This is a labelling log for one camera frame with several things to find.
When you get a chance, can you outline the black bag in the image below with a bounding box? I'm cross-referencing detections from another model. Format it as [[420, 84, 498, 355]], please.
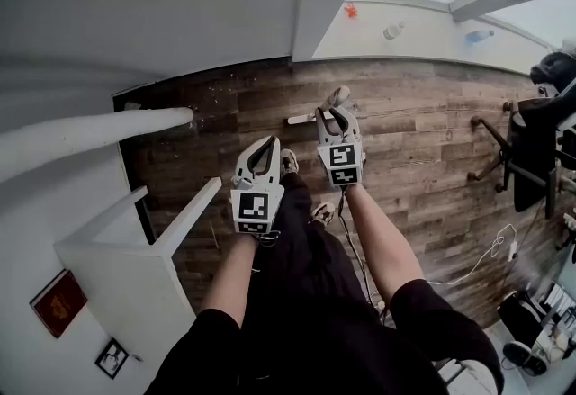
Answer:
[[496, 290, 546, 347]]

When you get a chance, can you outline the black framed deer picture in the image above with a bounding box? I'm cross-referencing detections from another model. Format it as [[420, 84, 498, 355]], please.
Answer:
[[94, 337, 131, 382]]

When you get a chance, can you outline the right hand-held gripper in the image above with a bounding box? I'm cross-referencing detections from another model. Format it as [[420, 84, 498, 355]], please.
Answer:
[[313, 106, 367, 191]]

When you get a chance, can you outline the clear plastic bottle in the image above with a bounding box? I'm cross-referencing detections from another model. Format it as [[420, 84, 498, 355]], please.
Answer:
[[382, 20, 407, 41]]

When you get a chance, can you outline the person's black clothing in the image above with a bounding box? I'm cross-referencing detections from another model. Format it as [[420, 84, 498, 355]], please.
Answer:
[[143, 169, 505, 395]]

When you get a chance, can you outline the dark jacket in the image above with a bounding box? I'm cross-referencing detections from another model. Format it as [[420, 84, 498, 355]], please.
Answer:
[[529, 51, 576, 98]]

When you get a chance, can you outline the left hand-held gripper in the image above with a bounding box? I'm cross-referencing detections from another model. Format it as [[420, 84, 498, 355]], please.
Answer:
[[229, 134, 286, 237]]

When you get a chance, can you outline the person's left sneaker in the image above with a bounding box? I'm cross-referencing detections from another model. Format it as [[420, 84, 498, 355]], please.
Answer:
[[280, 148, 301, 175]]

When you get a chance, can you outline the red hardcover book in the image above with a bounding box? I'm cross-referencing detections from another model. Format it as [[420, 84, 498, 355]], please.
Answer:
[[29, 268, 89, 340]]

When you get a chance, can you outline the white strapped pouch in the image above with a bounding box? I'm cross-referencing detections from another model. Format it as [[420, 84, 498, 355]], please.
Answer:
[[433, 355, 497, 395]]

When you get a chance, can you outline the blue plastic bottle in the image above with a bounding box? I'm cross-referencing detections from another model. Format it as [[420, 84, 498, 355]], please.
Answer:
[[463, 29, 497, 46]]

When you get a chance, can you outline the black office chair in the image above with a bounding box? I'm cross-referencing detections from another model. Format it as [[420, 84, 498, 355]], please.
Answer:
[[466, 77, 576, 220]]

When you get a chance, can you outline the person's right sneaker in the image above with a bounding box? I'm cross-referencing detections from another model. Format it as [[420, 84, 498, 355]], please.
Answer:
[[310, 202, 337, 228]]

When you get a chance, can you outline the person's left forearm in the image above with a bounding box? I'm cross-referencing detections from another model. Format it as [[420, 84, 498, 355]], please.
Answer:
[[199, 229, 261, 332]]

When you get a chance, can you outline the white charger cable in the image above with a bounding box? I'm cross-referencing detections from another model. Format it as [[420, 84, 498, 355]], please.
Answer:
[[426, 222, 519, 287]]

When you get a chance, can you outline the thick white pipe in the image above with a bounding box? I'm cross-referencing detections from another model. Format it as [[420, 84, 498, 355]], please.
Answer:
[[0, 106, 197, 184]]

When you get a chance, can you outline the person's right forearm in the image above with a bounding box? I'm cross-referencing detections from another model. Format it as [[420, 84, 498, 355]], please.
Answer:
[[343, 181, 427, 305]]

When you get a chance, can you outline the person's sneaker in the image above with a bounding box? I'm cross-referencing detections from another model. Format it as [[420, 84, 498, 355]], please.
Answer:
[[280, 148, 301, 175], [310, 202, 337, 228]]

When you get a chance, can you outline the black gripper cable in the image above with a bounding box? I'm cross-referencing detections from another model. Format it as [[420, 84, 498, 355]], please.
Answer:
[[337, 187, 384, 314]]

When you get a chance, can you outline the white window ledge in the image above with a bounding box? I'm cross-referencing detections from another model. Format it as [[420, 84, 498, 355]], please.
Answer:
[[311, 0, 549, 76]]

